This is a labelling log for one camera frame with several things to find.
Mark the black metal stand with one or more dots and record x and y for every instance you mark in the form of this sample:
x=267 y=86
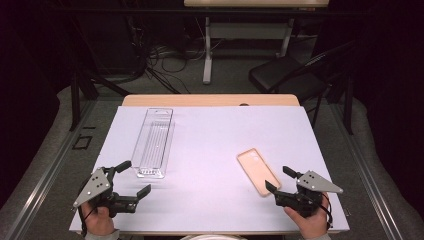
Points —
x=75 y=100

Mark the person's right hand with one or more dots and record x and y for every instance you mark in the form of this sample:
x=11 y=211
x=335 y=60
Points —
x=310 y=225

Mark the metal floor rail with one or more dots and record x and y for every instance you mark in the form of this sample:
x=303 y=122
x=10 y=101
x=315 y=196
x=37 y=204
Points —
x=366 y=173
x=50 y=173

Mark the white round object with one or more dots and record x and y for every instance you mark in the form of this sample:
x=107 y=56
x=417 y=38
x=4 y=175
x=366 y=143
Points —
x=210 y=237

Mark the black folding chair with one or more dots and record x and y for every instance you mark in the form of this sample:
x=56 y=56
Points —
x=283 y=75

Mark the light wooden table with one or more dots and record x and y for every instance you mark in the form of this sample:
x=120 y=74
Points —
x=206 y=100

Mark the white-legged desk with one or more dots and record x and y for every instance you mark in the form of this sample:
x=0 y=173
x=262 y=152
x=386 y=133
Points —
x=207 y=50

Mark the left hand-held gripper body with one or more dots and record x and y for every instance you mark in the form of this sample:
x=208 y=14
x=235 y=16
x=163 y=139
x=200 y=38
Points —
x=95 y=186

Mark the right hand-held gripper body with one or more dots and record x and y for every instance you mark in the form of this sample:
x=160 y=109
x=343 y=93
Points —
x=310 y=196

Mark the beige phone case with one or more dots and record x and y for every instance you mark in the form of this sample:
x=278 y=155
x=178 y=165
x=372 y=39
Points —
x=256 y=170

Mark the black floor plate frame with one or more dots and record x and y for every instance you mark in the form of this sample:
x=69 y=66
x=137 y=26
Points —
x=80 y=148

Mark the clear plastic tray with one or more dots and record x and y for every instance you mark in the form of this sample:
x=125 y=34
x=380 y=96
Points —
x=153 y=146

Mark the person's left hand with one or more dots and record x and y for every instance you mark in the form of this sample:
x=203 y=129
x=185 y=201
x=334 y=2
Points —
x=98 y=221

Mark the white table mat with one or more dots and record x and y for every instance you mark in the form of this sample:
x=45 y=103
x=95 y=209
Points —
x=206 y=150

